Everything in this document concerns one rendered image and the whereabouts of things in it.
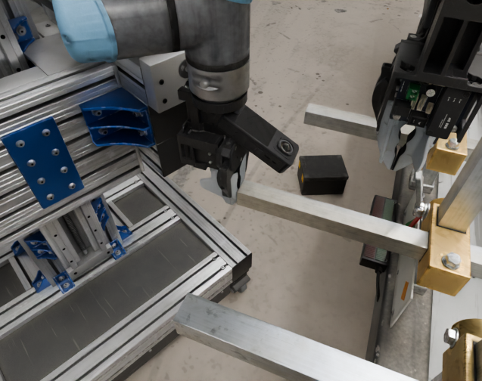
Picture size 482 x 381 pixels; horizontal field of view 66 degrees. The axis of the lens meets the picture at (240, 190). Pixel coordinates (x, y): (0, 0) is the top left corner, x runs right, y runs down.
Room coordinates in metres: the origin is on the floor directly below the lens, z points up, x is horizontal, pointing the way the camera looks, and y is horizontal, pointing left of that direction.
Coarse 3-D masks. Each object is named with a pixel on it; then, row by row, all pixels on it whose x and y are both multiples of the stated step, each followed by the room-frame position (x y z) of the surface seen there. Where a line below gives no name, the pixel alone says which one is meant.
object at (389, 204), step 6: (384, 204) 0.50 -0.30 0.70; (390, 204) 0.50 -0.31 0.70; (384, 210) 0.48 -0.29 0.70; (390, 210) 0.48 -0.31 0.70; (384, 216) 0.47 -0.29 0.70; (390, 216) 0.47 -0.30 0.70; (378, 252) 0.38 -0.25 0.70; (384, 252) 0.38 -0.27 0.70; (378, 258) 0.37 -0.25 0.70; (384, 258) 0.37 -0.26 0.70
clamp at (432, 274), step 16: (432, 208) 0.35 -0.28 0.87; (432, 224) 0.32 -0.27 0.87; (432, 240) 0.29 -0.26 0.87; (448, 240) 0.29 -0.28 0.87; (464, 240) 0.29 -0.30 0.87; (432, 256) 0.26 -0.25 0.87; (464, 256) 0.26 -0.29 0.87; (432, 272) 0.25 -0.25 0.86; (448, 272) 0.24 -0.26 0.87; (464, 272) 0.24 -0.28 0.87; (432, 288) 0.24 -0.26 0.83; (448, 288) 0.24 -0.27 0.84
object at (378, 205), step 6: (378, 198) 0.52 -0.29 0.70; (384, 198) 0.52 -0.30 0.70; (378, 204) 0.50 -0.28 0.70; (378, 210) 0.48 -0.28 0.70; (378, 216) 0.47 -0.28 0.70; (366, 246) 0.39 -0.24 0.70; (372, 246) 0.39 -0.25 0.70; (366, 252) 0.38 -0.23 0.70; (372, 252) 0.38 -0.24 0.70; (372, 258) 0.37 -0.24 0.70
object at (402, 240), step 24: (240, 192) 0.39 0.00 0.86; (264, 192) 0.39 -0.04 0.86; (288, 216) 0.36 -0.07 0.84; (312, 216) 0.34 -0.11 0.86; (336, 216) 0.34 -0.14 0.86; (360, 216) 0.34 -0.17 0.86; (360, 240) 0.31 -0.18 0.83; (384, 240) 0.30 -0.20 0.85; (408, 240) 0.30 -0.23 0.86; (480, 264) 0.26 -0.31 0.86
